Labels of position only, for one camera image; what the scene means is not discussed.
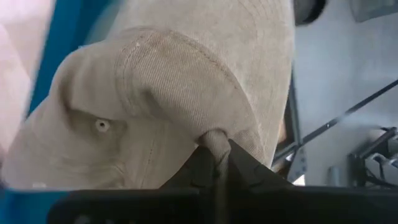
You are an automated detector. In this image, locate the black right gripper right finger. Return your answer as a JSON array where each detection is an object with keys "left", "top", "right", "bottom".
[{"left": 224, "top": 138, "right": 295, "bottom": 190}]

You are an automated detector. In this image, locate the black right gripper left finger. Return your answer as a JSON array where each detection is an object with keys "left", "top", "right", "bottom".
[{"left": 159, "top": 145, "right": 222, "bottom": 190}]

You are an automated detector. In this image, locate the beige cotton cap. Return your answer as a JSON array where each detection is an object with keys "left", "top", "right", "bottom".
[{"left": 1, "top": 0, "right": 295, "bottom": 190}]

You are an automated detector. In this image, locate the grey desk foot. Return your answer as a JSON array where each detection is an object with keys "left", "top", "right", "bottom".
[{"left": 347, "top": 126, "right": 398, "bottom": 189}]

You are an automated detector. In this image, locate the blue plastic tray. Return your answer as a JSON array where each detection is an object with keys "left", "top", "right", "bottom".
[{"left": 0, "top": 0, "right": 122, "bottom": 224}]

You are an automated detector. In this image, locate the black aluminium table frame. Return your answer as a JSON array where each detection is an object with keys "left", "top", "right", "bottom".
[{"left": 271, "top": 70, "right": 398, "bottom": 184}]

